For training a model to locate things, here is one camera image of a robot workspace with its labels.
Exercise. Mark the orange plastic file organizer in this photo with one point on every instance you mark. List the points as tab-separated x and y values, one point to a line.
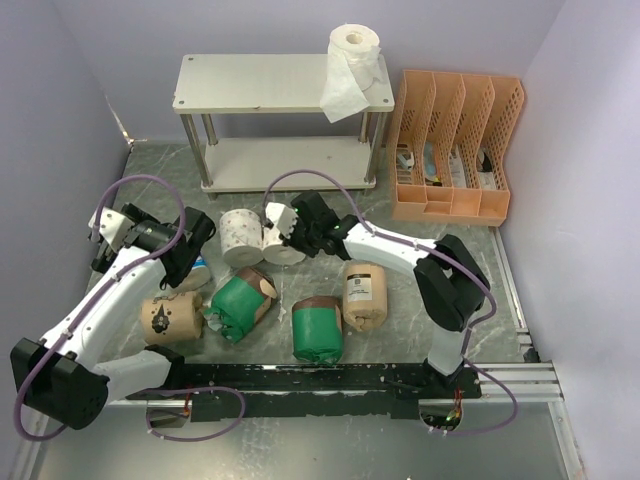
446	146

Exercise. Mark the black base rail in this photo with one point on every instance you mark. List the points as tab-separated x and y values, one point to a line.
293	391

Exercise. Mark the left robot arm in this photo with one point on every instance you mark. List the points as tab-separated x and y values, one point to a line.
60	375

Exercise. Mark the green wrapped roll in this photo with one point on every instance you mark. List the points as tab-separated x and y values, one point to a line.
317	330
241	303

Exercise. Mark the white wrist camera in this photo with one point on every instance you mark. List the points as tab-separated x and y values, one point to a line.
112	228
281	217

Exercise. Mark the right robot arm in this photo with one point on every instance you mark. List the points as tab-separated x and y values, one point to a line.
451	284

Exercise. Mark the rose-print roll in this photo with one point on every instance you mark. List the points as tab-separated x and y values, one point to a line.
276	252
240	233

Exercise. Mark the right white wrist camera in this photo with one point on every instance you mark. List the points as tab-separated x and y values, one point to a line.
281	217

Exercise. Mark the aluminium extrusion rail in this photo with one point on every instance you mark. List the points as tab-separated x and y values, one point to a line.
530	381

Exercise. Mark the tan wrapped roll with label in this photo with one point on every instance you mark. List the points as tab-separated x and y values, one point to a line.
364	300

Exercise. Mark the brown wrapped roll black print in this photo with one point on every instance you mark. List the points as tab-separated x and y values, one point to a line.
173	318

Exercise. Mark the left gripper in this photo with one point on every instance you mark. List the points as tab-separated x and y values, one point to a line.
100	263

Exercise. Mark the green wrapped roll right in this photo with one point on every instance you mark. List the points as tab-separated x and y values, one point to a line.
317	330

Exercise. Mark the plain white paper towel roll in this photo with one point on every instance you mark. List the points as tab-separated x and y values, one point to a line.
352	67

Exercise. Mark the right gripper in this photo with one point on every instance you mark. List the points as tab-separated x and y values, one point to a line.
310	252

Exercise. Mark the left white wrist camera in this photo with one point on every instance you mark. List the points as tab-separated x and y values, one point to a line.
112	228

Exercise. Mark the white two-tier shelf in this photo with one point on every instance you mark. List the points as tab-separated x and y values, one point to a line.
278	84

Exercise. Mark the blue Tempo wrapped roll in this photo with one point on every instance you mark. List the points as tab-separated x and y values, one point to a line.
198	276

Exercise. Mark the green wrapped roll left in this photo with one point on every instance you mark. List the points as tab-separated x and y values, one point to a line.
241	303

